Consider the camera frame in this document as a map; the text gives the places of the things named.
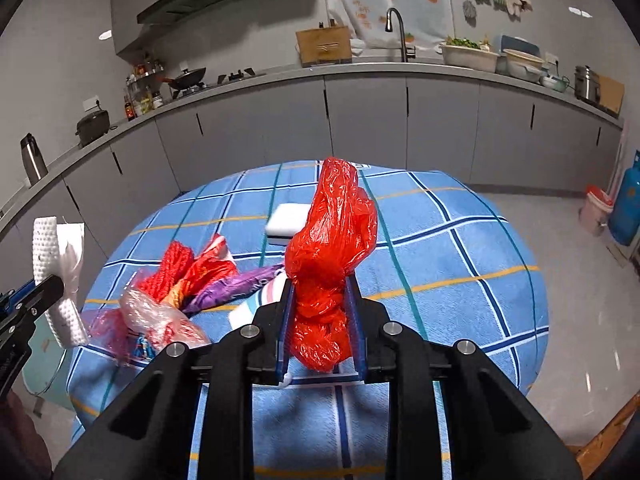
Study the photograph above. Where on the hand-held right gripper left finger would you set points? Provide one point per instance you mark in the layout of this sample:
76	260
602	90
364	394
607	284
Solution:
286	322

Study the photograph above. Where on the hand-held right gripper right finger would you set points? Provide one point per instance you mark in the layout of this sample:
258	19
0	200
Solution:
356	332

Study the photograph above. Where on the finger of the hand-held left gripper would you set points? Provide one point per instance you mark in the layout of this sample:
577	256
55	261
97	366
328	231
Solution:
42	292

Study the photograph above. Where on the pale green trash bin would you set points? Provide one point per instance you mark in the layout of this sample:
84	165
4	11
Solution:
45	360

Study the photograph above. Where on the white foam fruit net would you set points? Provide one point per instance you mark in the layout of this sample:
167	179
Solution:
45	245

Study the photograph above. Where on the white tissue paper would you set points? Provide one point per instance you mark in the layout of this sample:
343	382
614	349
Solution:
71	252

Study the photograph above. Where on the purple snack wrapper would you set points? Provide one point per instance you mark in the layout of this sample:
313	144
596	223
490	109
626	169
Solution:
225	294

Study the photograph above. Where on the red plastic bag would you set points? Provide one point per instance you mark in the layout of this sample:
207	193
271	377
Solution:
330	240

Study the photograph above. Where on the orange snack wrapper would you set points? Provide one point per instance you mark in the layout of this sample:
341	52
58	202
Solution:
210	267

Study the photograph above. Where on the clear plastic bag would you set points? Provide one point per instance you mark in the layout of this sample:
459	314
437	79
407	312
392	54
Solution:
150	316

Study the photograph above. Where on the red mesh net bag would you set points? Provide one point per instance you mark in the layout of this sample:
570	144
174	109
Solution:
170	270

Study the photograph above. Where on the person's left forearm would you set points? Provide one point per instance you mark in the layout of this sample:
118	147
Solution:
20	440

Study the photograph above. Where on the white sponge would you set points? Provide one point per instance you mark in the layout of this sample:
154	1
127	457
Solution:
287	220

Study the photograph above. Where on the blue plaid tablecloth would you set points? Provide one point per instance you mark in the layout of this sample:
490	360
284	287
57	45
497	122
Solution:
440	270

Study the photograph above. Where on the black cooking pot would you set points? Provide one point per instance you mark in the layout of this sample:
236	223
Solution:
93	128

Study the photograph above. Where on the dark sauce bottle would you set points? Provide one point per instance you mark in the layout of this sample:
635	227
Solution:
129	109

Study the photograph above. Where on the grey kitchen counter cabinets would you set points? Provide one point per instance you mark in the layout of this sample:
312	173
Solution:
370	125

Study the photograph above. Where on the metal spice rack with bottles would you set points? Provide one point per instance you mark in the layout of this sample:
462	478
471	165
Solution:
145	85

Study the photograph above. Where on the black gas stove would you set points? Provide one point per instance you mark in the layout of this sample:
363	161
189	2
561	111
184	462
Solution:
235	78

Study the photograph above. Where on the black wok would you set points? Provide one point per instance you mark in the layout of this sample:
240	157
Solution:
188	79

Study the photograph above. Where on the ceiling light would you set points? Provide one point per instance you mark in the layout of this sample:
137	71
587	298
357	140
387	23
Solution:
105	35
580	11

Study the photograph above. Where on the pink bin with red bag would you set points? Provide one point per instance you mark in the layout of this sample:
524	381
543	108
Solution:
595	210

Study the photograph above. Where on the wooden furniture edge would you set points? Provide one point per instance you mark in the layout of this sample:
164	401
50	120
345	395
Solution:
605	440

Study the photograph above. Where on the wooden knife block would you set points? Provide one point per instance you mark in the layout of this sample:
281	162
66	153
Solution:
322	46

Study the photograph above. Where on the cream basin with vegetables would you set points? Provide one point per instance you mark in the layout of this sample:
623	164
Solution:
470	58

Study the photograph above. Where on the dark kitchen faucet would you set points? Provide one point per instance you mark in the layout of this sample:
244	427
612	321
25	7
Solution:
403	35

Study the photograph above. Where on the blue gas cylinder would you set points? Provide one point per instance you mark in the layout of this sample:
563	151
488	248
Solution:
627	200

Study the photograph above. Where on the beige plastic basin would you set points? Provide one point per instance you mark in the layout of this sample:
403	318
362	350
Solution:
522	67

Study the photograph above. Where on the white curtain with orange print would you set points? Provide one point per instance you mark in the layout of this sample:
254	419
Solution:
415	5

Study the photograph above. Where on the blue cutting board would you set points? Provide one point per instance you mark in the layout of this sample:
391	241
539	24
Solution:
520	42

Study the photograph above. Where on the steel stock pot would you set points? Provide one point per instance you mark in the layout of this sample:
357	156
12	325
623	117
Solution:
586	85

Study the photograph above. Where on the wooden board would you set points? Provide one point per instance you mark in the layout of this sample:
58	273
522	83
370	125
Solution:
612	94

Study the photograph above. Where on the white wall outlet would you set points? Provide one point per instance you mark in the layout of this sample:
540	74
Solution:
93	104

